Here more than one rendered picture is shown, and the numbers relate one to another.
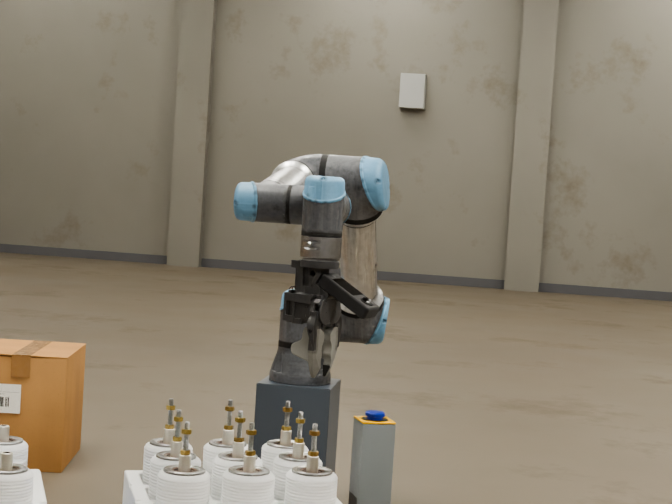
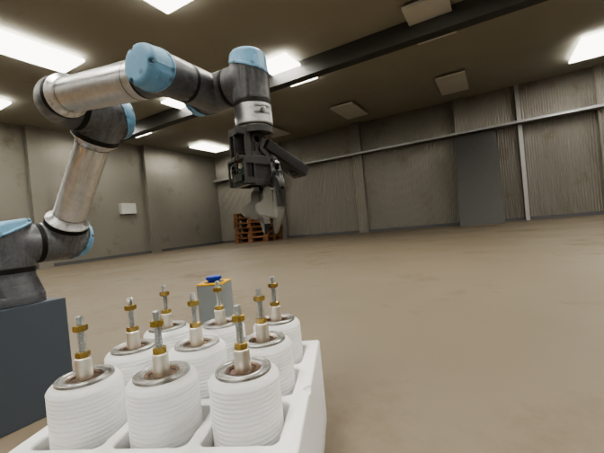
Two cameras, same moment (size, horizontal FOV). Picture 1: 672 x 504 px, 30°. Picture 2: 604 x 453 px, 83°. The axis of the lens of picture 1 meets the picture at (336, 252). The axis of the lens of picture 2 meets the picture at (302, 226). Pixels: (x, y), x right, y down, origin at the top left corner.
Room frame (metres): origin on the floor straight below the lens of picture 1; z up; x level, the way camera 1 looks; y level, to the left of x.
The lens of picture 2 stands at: (1.97, 0.65, 0.44)
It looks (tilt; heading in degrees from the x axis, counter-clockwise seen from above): 0 degrees down; 291
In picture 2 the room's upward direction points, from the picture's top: 6 degrees counter-clockwise
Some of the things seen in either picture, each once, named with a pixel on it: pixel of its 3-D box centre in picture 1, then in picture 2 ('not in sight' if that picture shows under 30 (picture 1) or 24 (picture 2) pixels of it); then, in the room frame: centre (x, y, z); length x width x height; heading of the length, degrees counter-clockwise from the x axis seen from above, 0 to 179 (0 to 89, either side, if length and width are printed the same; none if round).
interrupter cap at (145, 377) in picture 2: (176, 456); (162, 373); (2.34, 0.28, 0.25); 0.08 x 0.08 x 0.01
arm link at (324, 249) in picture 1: (319, 249); (254, 119); (2.29, 0.03, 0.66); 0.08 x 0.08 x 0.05
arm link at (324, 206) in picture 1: (323, 206); (248, 80); (2.29, 0.03, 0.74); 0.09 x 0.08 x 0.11; 173
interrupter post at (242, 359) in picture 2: (184, 463); (242, 359); (2.23, 0.25, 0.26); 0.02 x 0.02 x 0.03
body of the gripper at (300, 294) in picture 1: (314, 292); (254, 158); (2.29, 0.03, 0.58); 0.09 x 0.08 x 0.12; 59
